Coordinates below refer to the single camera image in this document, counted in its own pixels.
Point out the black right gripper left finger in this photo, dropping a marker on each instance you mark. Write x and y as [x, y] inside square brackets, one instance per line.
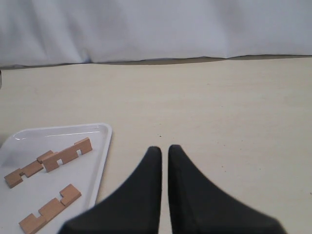
[133, 208]

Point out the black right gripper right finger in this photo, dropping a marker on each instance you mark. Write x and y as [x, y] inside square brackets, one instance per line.
[197, 206]

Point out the wooden notched bar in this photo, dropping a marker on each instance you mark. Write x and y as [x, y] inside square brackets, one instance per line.
[32, 224]
[51, 162]
[14, 178]

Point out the white plastic tray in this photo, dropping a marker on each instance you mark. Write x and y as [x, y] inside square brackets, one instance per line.
[84, 173]

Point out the white backdrop cloth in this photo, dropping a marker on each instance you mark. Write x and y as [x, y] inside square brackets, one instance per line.
[53, 32]

